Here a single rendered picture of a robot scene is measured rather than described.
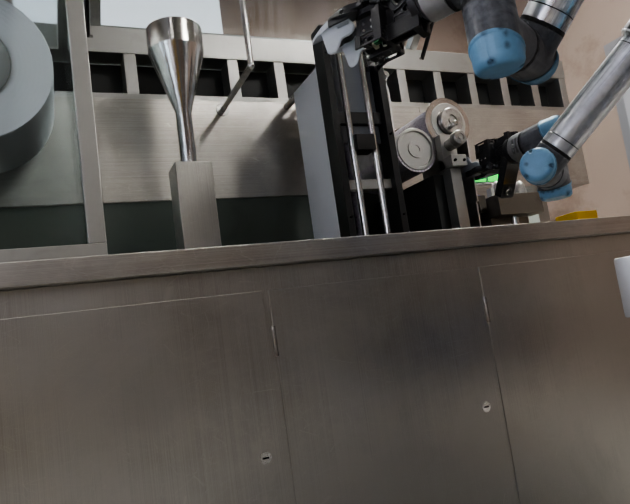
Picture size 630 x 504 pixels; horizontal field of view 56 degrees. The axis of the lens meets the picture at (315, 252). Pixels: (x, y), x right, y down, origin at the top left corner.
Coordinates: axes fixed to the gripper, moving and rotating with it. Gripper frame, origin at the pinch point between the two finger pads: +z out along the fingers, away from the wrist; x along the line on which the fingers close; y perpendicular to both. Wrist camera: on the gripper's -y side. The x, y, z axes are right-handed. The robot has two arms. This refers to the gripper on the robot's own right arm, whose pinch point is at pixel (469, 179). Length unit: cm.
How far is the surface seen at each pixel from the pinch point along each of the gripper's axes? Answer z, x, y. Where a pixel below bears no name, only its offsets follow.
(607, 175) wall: 120, -208, 32
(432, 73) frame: 32, -19, 48
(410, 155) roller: -1.7, 19.8, 6.7
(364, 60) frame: -13.7, 37.1, 27.2
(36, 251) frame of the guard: -25, 113, -17
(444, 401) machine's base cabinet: -29, 40, -54
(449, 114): -4.5, 6.6, 17.6
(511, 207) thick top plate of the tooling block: -5.8, -8.1, -10.1
